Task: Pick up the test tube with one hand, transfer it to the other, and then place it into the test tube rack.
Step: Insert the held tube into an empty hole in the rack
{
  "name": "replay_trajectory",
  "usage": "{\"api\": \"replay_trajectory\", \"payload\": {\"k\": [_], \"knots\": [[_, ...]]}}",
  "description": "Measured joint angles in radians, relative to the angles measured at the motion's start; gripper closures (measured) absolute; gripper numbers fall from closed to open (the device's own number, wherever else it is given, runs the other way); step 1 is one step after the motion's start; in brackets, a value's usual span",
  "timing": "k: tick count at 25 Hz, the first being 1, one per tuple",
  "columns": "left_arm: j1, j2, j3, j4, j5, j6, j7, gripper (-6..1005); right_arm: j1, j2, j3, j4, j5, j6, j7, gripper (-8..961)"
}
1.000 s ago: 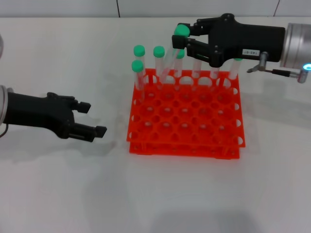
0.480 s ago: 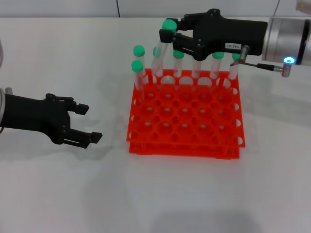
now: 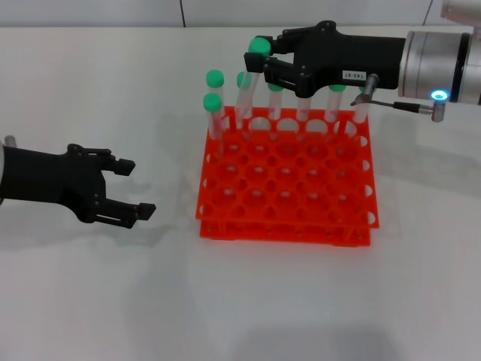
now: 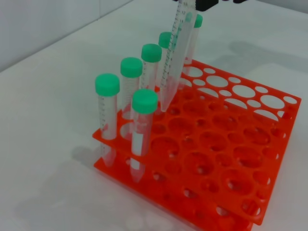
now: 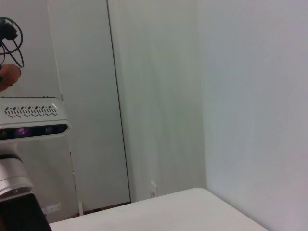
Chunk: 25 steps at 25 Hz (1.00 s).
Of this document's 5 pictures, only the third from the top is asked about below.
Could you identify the green capped clear test tube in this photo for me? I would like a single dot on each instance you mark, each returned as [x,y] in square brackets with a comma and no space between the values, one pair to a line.
[337,88]
[259,45]
[215,78]
[303,109]
[275,87]
[240,79]
[211,101]
[361,113]

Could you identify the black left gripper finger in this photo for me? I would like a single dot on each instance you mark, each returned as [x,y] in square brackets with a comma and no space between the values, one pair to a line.
[127,214]
[124,167]

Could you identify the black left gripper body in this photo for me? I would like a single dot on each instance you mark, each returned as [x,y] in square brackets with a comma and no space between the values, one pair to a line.
[49,176]

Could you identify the orange plastic test tube rack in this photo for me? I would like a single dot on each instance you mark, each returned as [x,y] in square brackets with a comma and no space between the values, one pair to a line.
[289,188]

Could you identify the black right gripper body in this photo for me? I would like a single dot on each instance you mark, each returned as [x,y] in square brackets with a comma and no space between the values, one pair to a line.
[349,56]

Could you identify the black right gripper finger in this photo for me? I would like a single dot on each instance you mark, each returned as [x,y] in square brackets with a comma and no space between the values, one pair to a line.
[285,43]
[282,73]

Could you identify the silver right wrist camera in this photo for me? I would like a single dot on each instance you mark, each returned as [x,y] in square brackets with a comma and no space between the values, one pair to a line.
[462,7]

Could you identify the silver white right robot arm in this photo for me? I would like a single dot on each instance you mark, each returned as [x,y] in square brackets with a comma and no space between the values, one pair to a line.
[424,64]

